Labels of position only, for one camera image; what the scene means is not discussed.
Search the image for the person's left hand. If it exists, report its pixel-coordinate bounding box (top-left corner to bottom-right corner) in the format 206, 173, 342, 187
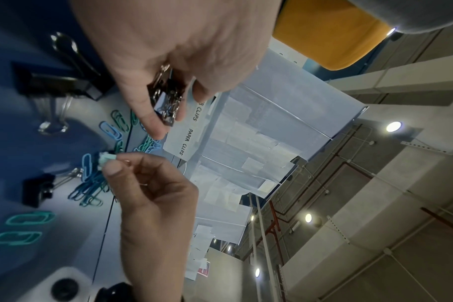
70, 0, 283, 141

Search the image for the black rounded object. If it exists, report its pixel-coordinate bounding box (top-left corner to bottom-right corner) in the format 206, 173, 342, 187
95, 282, 134, 302

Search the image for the pile of blue paper clips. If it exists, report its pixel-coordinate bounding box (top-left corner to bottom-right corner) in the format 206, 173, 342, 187
68, 109, 164, 208

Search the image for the black round knob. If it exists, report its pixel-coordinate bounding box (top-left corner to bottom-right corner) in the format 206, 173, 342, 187
50, 278, 80, 301

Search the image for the yellow chair seat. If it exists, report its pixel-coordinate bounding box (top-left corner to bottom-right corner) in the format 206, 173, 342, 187
272, 0, 394, 72

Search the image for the big teal paper clip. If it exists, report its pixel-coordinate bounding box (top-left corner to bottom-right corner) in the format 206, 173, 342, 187
0, 231, 43, 246
4, 210, 56, 227

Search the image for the small mint clip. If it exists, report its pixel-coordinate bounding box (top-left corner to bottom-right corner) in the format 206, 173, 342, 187
97, 151, 119, 165

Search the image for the person's right hand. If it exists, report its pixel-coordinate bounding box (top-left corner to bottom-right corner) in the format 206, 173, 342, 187
101, 152, 201, 234

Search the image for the white label card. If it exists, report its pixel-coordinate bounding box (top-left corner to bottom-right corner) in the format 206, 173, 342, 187
162, 94, 228, 164

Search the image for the small silver-handled binder clip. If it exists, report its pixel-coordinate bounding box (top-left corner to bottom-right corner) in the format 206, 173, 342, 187
147, 63, 187, 127

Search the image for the large black binder clip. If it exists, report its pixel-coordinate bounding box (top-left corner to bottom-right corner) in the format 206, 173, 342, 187
11, 32, 105, 136

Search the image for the person's right forearm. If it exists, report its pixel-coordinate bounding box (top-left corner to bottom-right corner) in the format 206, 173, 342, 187
120, 221, 198, 302

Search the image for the clear plastic organizer box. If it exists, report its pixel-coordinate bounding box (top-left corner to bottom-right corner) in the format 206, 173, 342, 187
174, 46, 370, 281

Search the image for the medium black binder clip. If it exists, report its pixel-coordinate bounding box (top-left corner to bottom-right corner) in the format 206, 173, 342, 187
22, 167, 83, 209

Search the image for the red ceiling pipe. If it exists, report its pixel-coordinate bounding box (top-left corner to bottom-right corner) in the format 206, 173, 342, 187
268, 123, 373, 266

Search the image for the grey sleeve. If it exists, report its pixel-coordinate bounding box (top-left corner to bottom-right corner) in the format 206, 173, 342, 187
345, 0, 453, 35

